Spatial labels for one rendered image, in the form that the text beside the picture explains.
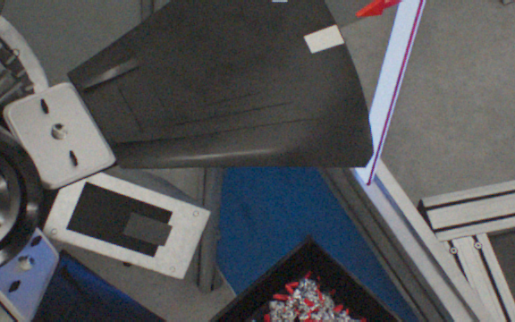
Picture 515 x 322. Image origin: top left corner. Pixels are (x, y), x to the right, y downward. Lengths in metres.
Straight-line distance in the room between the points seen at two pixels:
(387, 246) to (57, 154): 0.50
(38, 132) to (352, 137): 0.26
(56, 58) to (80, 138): 1.15
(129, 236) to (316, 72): 0.24
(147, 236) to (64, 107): 0.19
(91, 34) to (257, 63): 1.12
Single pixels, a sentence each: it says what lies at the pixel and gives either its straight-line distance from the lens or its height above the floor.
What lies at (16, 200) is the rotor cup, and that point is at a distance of 0.91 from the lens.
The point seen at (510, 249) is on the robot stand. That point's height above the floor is 0.21.
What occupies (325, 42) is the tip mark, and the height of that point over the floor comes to 1.19.
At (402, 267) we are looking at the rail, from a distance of 1.33.
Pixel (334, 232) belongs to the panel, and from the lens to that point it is 1.51.
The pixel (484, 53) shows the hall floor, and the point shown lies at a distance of 2.61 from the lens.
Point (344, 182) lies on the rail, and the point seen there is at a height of 0.83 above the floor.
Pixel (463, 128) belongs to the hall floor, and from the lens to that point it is 2.48.
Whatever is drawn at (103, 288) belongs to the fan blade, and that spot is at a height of 1.04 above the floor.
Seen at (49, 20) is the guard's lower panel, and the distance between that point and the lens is 2.02.
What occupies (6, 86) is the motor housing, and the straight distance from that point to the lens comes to 1.05.
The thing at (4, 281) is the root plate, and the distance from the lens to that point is 0.96.
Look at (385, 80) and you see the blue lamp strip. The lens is 1.19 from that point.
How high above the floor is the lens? 1.98
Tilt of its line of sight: 56 degrees down
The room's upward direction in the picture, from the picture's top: 7 degrees clockwise
